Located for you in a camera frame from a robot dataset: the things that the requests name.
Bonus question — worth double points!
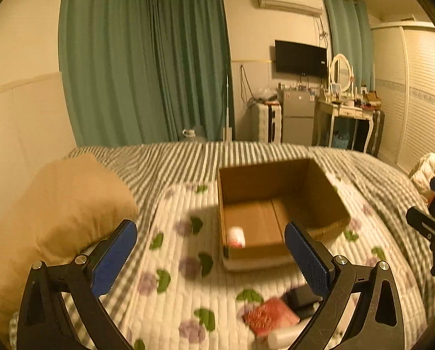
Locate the floral quilted blanket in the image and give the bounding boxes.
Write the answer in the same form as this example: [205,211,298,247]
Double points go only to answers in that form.
[62,140,435,300]

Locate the white floral quilt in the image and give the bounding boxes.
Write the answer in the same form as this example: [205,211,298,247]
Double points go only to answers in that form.
[62,180,418,350]

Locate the red packet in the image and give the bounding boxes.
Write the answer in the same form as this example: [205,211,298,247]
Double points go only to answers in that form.
[244,297,300,337]

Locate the white oval mirror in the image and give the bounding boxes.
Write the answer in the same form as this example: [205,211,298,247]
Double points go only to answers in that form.
[329,53,354,93]

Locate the white ridged suitcase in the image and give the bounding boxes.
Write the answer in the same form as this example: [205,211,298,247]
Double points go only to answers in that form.
[252,101,283,143]

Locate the black box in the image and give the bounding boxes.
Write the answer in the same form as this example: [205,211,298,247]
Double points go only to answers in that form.
[286,285,322,319]

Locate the cardboard box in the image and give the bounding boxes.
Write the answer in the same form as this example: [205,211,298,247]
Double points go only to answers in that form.
[217,158,351,271]

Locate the silver fridge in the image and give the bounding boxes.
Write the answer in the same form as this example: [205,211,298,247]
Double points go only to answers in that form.
[281,89,317,144]

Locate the hanging wall cables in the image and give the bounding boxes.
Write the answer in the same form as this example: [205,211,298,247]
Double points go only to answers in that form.
[239,64,252,103]

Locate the white bottle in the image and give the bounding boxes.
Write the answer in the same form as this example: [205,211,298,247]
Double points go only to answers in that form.
[268,317,315,349]

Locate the white dressing table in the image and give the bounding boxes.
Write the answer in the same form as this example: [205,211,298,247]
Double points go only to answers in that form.
[312,97,382,154]

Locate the tan pillow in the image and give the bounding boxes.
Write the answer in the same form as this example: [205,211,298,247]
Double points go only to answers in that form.
[0,153,139,336]

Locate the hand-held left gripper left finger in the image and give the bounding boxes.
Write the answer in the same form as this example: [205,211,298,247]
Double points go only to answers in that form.
[16,219,138,350]

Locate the green curtain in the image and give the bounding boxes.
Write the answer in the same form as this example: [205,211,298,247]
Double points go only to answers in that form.
[151,0,235,143]
[58,0,157,147]

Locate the light teal curtain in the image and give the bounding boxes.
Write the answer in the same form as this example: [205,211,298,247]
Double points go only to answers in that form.
[321,0,375,95]

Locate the white jar with red label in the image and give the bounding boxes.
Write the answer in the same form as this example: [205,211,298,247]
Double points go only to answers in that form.
[228,227,246,249]

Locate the white air conditioner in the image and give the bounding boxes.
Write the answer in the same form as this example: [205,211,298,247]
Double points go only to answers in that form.
[257,0,324,17]

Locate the teal basket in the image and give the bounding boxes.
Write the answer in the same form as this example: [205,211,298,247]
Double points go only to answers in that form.
[331,131,350,150]

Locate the white puffer jacket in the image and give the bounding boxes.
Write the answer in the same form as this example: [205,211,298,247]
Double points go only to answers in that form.
[409,152,435,205]

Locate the white louvred wardrobe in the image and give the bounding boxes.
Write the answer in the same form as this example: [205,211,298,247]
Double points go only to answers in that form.
[371,22,435,176]

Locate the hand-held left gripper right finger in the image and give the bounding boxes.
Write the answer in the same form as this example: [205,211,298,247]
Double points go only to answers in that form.
[284,221,404,350]

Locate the clear water jug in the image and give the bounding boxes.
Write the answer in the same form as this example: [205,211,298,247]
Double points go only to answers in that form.
[182,126,207,142]

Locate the black wall television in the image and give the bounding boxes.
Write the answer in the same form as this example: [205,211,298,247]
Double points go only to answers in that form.
[274,39,328,79]

